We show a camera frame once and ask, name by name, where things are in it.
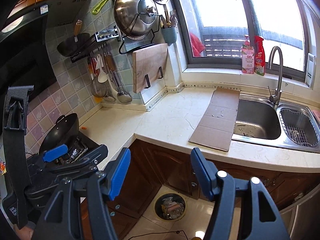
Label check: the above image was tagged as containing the steel ladle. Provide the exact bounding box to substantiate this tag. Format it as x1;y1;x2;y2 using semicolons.
105;54;132;104

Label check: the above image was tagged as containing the steel kitchen faucet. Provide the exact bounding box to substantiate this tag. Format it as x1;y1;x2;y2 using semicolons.
267;45;284;106

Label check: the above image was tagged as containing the red cloth outside window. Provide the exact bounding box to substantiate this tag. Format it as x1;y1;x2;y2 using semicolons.
189;33;205;57

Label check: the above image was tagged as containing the flat brown cardboard sheet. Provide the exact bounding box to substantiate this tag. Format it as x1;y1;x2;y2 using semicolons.
189;87;240;152

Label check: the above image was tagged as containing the blue chopstick holder cup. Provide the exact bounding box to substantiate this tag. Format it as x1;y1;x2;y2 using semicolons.
161;27;177;46

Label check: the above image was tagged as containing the red spray bottle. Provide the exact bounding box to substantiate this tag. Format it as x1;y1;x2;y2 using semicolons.
254;36;265;76

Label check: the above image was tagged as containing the black range hood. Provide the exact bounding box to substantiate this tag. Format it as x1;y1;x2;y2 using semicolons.
0;0;94;120

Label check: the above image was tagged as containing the pink soap pouch bottle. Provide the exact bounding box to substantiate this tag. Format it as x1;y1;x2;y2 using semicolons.
241;35;254;74

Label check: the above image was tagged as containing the sink drain basket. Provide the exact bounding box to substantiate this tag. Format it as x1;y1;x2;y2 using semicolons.
279;108;319;147

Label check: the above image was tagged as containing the white spoon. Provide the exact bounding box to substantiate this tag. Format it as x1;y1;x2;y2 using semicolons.
97;54;107;83

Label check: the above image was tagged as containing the stainless steel sink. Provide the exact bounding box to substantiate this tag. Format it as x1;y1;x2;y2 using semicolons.
232;94;319;153

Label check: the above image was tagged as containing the round trash bin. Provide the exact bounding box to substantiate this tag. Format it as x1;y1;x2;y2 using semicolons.
154;193;186;221

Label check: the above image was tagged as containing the black wall utensil rack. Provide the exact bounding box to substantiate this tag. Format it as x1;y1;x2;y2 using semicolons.
69;26;120;63

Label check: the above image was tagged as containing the black wok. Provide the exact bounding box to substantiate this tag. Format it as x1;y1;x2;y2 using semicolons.
39;113;79;153

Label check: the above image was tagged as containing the black pan on rack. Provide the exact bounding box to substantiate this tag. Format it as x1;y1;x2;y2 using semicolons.
57;20;90;57

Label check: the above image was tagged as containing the wooden cutting board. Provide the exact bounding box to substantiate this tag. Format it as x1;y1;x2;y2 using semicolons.
132;43;168;93

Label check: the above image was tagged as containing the thin black cable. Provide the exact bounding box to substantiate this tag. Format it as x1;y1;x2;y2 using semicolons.
125;229;189;240

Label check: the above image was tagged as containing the steel pot lid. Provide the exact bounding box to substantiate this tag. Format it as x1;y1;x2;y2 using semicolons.
113;0;157;40

